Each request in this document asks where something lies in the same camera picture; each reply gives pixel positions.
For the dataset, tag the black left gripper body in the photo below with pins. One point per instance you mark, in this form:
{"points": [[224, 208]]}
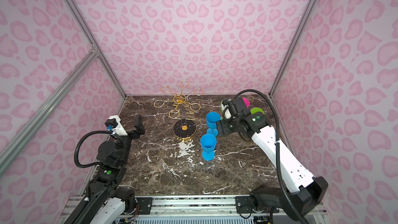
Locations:
{"points": [[133, 133]]}

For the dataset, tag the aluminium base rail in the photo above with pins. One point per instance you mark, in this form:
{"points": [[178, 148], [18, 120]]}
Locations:
{"points": [[174, 209]]}

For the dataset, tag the aluminium frame post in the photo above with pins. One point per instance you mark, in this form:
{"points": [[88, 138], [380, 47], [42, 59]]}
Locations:
{"points": [[83, 25], [299, 30]]}

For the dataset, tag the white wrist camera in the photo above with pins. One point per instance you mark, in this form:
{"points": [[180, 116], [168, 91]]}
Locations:
{"points": [[233, 108], [113, 124]]}

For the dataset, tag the blue wine glass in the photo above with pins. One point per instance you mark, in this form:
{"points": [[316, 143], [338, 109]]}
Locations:
{"points": [[211, 119], [208, 143]]}

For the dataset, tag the aluminium frame right post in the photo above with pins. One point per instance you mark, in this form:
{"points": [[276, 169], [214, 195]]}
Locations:
{"points": [[299, 30]]}

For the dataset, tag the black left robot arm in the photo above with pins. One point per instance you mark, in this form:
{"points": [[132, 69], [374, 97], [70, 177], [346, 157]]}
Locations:
{"points": [[104, 200]]}

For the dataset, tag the gold wire glass rack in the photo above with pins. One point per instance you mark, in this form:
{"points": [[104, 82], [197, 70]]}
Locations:
{"points": [[183, 111]]}

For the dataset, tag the aluminium frame left diagonal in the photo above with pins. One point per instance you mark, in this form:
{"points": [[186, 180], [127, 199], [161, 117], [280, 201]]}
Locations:
{"points": [[20, 141]]}

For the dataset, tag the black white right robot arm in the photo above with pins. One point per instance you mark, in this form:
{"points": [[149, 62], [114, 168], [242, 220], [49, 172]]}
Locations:
{"points": [[299, 191]]}

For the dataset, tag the green wine glass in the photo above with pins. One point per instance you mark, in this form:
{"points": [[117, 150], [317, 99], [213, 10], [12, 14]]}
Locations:
{"points": [[257, 110]]}

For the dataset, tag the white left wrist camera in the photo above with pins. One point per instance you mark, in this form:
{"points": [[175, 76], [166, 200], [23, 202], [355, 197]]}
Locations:
{"points": [[113, 124]]}

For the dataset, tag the aluminium frame left post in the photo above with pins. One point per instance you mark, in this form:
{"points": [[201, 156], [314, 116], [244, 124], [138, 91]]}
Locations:
{"points": [[83, 25]]}

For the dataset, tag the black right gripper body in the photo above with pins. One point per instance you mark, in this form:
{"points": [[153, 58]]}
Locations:
{"points": [[228, 126]]}

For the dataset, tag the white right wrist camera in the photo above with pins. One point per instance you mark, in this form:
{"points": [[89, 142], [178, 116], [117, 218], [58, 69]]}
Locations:
{"points": [[233, 108]]}

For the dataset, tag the magenta wine glass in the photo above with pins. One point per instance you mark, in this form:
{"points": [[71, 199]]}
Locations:
{"points": [[246, 102]]}

